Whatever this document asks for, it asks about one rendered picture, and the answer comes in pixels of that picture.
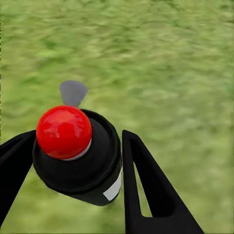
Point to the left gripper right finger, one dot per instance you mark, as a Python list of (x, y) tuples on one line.
[(170, 214)]

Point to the pesticide atomizer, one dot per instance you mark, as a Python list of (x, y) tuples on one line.
[(77, 152)]

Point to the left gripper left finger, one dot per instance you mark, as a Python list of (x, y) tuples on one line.
[(15, 162)]

